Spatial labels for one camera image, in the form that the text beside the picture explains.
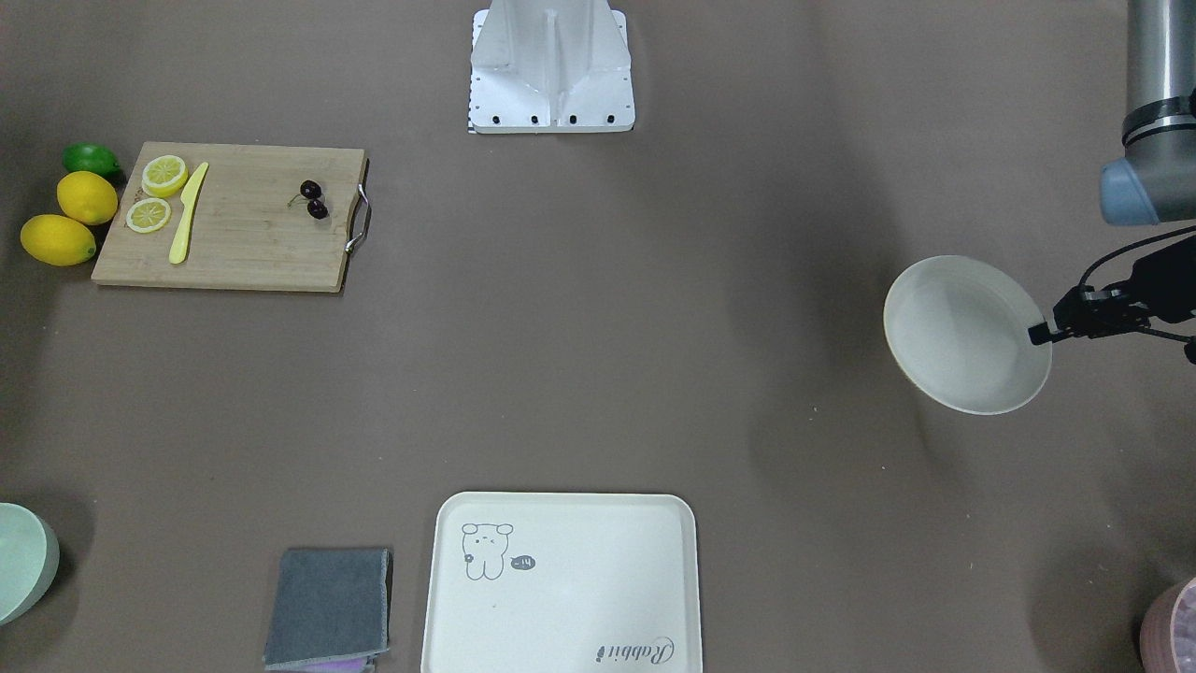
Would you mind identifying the mint green bowl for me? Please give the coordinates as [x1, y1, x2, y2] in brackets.
[1, 503, 60, 625]

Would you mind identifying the cream rabbit tray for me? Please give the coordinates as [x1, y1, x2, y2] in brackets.
[421, 492, 704, 672]

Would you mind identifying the yellow plastic knife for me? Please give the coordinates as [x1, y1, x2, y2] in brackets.
[167, 163, 209, 265]

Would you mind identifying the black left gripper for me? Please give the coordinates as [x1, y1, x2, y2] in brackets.
[1029, 241, 1195, 363]

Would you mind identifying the cream round plate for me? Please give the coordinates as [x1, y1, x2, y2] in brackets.
[883, 255, 1052, 416]

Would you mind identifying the purple cloth under grey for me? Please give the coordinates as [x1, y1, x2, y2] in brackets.
[264, 654, 377, 673]

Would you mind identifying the green lime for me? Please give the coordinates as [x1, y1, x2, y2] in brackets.
[61, 142, 122, 179]

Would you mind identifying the pink bowl with ice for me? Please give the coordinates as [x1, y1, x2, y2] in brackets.
[1139, 579, 1195, 672]

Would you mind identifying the dark red cherry pair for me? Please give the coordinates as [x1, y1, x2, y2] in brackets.
[287, 179, 329, 221]

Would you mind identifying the wooden cutting board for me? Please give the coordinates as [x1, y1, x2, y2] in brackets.
[93, 141, 370, 294]

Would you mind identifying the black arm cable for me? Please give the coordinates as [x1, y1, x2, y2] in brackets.
[1076, 224, 1196, 342]

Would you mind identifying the yellow lemon lower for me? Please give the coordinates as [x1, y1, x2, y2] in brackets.
[19, 214, 98, 265]

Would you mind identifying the yellow lemon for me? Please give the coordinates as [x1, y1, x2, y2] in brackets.
[55, 171, 118, 226]
[19, 214, 98, 265]

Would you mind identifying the lemon slice upper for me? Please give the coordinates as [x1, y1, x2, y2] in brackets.
[141, 154, 189, 198]

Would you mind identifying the yellow lemon upper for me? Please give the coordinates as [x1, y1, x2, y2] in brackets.
[55, 171, 118, 226]

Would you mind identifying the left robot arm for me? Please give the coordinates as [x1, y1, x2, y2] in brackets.
[1029, 1, 1195, 345]

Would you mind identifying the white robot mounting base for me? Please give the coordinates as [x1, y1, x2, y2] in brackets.
[466, 1, 636, 134]

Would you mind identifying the lemon slice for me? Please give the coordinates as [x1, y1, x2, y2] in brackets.
[141, 154, 189, 198]
[124, 197, 173, 234]

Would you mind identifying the lemon slice lower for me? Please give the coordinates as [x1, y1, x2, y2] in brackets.
[124, 197, 173, 234]

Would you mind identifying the grey folded cloth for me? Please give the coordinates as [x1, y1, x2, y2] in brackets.
[263, 547, 392, 668]

